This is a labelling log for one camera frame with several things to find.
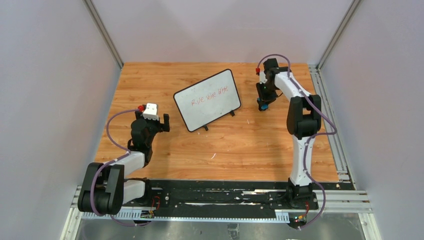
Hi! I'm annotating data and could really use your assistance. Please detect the aluminium frame rail front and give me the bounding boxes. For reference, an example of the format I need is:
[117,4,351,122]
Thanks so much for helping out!
[61,182,382,240]

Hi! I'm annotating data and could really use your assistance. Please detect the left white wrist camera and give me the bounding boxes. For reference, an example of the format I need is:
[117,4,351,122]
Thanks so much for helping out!
[142,103,160,121]

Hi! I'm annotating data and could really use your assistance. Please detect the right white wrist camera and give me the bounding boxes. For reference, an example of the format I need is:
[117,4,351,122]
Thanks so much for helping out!
[258,71,268,84]

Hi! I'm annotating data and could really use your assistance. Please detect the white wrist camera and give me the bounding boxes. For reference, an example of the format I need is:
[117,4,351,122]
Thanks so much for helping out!
[258,71,268,84]
[142,103,160,121]

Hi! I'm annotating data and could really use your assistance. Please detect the left aluminium corner post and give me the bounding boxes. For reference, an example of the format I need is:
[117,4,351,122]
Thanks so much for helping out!
[82,0,124,69]

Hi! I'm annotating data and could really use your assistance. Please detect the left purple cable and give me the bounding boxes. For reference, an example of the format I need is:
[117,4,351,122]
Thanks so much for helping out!
[90,104,153,228]

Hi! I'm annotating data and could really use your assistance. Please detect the aluminium corner post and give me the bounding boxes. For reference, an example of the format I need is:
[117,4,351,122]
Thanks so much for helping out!
[82,0,124,69]
[315,0,363,72]

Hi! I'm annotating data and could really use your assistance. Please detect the blue black whiteboard eraser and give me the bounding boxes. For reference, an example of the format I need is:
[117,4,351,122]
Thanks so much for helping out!
[259,104,269,111]

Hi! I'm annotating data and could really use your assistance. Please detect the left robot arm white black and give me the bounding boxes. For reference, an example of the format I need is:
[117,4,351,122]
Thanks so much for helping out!
[77,109,170,216]

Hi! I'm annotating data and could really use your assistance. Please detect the purple cable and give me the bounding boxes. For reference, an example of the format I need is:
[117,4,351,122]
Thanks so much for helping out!
[255,53,338,230]
[90,104,153,228]

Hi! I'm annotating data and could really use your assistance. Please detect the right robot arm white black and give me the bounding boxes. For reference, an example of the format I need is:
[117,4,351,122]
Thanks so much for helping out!
[255,67,322,206]

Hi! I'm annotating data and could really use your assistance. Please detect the right aluminium corner post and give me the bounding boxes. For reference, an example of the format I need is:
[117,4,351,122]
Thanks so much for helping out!
[315,0,363,72]

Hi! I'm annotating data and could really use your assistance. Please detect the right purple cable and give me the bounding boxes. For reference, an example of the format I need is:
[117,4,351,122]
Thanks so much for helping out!
[255,53,338,230]

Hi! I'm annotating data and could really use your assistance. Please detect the white whiteboard black frame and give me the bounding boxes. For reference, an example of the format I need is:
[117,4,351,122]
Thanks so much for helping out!
[173,69,242,132]

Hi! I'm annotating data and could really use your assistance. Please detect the right aluminium side rail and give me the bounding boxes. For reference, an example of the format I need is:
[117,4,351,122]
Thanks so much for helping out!
[308,64,356,190]

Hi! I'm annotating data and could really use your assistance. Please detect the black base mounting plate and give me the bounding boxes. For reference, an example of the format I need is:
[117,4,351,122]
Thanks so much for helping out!
[125,179,319,219]

